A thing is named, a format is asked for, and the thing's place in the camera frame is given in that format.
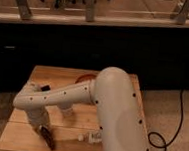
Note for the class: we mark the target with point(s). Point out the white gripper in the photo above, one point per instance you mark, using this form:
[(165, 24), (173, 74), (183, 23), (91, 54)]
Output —
[(37, 118)]

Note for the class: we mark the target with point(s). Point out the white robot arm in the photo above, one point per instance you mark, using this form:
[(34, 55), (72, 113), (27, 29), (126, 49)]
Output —
[(120, 118)]

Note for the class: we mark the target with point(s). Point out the white plastic bottle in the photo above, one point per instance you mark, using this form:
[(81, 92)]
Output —
[(91, 137)]

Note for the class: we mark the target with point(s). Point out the small black block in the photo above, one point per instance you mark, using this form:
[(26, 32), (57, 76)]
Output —
[(45, 88)]

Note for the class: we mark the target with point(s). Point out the orange bowl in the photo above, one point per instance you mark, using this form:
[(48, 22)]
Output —
[(85, 77)]

